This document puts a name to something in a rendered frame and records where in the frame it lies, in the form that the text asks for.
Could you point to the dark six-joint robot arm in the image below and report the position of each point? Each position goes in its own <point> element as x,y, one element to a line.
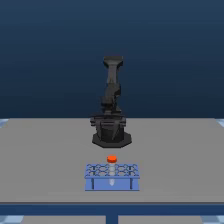
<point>112,76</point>

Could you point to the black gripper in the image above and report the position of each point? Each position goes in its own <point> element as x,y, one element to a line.
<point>108,118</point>

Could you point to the blue test tube rack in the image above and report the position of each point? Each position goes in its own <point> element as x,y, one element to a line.
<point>100,182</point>

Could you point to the clear tube with orange cap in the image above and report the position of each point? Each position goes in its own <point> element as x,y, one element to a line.
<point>112,166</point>

